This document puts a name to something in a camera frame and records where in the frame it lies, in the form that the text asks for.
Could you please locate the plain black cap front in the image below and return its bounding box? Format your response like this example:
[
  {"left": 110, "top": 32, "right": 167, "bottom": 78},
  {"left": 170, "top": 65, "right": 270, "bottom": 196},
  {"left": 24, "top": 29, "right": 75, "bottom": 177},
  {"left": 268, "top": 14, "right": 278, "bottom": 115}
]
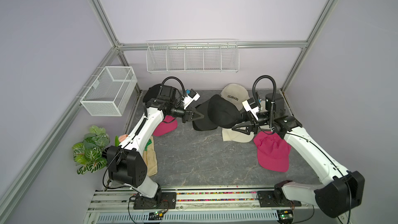
[{"left": 207, "top": 95, "right": 244, "bottom": 129}]

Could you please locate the black cap with white patch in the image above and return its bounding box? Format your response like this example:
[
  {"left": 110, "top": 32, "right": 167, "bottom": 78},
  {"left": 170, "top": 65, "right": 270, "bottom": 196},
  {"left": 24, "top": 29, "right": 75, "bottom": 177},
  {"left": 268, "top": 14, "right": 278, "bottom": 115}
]
[{"left": 192, "top": 100, "right": 218, "bottom": 131}]

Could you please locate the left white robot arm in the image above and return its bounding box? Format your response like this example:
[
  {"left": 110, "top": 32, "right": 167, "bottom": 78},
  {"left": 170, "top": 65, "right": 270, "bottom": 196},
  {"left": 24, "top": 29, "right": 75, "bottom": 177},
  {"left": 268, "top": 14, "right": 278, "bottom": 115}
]
[{"left": 106, "top": 99, "right": 204, "bottom": 199}]

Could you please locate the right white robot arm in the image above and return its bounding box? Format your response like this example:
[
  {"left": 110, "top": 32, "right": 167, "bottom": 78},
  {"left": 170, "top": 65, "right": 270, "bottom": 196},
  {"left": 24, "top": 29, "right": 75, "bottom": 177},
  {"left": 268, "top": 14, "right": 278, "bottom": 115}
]
[{"left": 232, "top": 112, "right": 365, "bottom": 218}]

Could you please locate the cream cap right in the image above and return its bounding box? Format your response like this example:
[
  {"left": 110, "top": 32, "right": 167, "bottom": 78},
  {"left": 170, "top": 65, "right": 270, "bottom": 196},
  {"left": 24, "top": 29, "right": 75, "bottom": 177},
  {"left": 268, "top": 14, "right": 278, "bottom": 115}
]
[{"left": 259, "top": 99, "right": 267, "bottom": 113}]

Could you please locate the pink cap left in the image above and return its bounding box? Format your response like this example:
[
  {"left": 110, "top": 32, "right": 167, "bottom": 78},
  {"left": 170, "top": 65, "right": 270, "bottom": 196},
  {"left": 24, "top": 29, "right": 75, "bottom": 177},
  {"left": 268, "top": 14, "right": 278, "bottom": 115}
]
[{"left": 153, "top": 116, "right": 178, "bottom": 136}]

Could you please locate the pink cap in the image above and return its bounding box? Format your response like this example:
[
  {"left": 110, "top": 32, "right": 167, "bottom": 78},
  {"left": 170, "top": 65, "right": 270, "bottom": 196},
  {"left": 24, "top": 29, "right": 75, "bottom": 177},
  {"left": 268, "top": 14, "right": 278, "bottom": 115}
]
[
  {"left": 254, "top": 132, "right": 291, "bottom": 173},
  {"left": 153, "top": 116, "right": 178, "bottom": 136}
]

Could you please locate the cream Colorado cap middle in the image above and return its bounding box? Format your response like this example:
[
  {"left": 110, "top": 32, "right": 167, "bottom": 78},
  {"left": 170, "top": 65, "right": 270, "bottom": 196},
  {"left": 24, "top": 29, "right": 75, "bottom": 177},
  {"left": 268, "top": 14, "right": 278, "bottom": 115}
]
[{"left": 222, "top": 128, "right": 255, "bottom": 143}]

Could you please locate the cream colorado cap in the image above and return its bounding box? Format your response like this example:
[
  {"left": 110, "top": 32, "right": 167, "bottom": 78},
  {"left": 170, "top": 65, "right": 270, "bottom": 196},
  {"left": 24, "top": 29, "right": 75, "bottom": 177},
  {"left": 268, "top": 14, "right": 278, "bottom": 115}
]
[
  {"left": 220, "top": 83, "right": 250, "bottom": 111},
  {"left": 222, "top": 128, "right": 255, "bottom": 143}
]

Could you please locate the cream Colorado cap back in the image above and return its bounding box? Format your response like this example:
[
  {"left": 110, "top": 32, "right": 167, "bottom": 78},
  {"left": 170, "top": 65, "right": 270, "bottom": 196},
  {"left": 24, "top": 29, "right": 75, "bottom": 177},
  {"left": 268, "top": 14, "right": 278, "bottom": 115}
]
[{"left": 220, "top": 83, "right": 250, "bottom": 111}]

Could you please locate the black cap at back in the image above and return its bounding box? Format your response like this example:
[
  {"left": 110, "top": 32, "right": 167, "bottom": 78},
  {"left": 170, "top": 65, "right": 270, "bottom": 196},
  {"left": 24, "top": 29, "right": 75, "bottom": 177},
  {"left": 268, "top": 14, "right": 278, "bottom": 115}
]
[{"left": 143, "top": 84, "right": 161, "bottom": 104}]

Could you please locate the pink cap right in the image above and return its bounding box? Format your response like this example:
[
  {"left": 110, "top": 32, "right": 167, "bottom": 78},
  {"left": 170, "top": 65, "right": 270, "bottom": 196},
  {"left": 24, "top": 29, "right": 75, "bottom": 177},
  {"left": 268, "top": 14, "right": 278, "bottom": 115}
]
[{"left": 254, "top": 132, "right": 291, "bottom": 173}]

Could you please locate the beige cap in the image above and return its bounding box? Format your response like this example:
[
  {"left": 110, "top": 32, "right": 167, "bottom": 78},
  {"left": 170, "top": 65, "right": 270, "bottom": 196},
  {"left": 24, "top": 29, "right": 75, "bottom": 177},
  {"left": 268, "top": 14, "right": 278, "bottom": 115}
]
[{"left": 143, "top": 136, "right": 158, "bottom": 177}]

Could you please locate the pink artificial tulip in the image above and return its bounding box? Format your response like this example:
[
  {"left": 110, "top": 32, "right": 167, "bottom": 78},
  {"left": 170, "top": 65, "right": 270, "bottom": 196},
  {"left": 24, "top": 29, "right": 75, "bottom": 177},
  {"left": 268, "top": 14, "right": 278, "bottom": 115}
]
[{"left": 115, "top": 134, "right": 129, "bottom": 147}]

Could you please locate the green potted plant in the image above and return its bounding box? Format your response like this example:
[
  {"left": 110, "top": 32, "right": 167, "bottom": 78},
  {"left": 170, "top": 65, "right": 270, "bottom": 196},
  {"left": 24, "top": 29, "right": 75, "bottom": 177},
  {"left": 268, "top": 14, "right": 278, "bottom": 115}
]
[{"left": 72, "top": 125, "right": 110, "bottom": 175}]

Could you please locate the right black corrugated cable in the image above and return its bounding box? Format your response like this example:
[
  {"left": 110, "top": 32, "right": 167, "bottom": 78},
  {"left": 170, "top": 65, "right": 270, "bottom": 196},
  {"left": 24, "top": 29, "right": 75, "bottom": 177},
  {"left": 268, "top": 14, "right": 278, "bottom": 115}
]
[{"left": 251, "top": 75, "right": 277, "bottom": 130}]

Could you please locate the black corrugated cable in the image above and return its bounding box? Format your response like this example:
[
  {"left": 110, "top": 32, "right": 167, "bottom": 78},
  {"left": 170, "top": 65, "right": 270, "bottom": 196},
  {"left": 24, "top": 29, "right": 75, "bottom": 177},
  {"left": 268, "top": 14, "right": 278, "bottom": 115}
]
[
  {"left": 160, "top": 76, "right": 187, "bottom": 99},
  {"left": 251, "top": 75, "right": 277, "bottom": 130}
]

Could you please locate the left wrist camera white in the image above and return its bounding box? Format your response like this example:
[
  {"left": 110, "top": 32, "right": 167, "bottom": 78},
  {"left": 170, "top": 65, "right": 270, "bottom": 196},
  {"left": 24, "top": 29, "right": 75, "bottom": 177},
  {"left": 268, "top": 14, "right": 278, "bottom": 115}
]
[{"left": 183, "top": 89, "right": 200, "bottom": 109}]

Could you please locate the left black corrugated cable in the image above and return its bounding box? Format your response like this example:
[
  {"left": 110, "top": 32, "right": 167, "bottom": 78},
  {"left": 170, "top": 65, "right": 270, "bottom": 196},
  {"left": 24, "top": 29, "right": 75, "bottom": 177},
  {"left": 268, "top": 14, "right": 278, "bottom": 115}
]
[{"left": 160, "top": 76, "right": 187, "bottom": 99}]

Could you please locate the white wire shelf basket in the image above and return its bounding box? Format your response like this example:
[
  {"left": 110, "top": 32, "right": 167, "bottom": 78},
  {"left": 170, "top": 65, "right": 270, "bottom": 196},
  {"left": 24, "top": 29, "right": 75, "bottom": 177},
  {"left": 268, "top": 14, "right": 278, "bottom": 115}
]
[{"left": 146, "top": 39, "right": 240, "bottom": 73}]

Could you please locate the white wire side basket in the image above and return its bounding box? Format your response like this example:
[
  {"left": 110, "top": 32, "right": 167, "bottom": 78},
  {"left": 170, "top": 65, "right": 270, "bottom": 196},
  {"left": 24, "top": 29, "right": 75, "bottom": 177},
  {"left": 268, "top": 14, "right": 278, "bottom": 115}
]
[{"left": 80, "top": 66, "right": 137, "bottom": 117}]

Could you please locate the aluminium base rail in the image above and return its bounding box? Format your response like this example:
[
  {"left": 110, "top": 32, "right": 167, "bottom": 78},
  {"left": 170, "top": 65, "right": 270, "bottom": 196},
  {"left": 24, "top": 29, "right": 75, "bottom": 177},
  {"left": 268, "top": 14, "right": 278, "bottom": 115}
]
[{"left": 83, "top": 185, "right": 354, "bottom": 224}]

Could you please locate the aluminium frame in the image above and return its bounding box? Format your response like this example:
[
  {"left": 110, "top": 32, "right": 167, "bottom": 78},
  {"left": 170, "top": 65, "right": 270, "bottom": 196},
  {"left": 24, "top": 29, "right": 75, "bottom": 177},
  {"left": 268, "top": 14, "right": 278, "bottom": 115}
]
[{"left": 1, "top": 0, "right": 338, "bottom": 224}]

